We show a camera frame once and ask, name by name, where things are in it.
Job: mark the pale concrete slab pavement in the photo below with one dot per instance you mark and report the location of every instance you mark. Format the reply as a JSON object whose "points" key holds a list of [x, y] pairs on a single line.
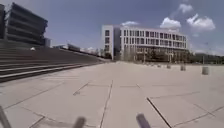
{"points": [[113, 93]]}

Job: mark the white multi-storey building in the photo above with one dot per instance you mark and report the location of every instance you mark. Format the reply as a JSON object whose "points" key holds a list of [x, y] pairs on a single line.
{"points": [[146, 41]]}

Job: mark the low distant building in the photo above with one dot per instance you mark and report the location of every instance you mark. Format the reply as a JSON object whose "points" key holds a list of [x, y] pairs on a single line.
{"points": [[70, 47]]}

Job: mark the robot's own part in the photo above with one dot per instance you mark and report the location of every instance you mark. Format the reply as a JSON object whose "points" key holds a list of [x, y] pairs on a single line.
{"points": [[143, 121], [79, 122]]}

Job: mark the wide grey stone steps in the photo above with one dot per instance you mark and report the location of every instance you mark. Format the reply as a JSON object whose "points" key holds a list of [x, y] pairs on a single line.
{"points": [[36, 61]]}

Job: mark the row of trees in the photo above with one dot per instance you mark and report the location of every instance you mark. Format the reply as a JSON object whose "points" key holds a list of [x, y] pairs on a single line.
{"points": [[200, 57]]}

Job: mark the row of grey bollards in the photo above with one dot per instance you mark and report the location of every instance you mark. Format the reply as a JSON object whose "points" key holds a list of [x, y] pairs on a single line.
{"points": [[205, 70]]}

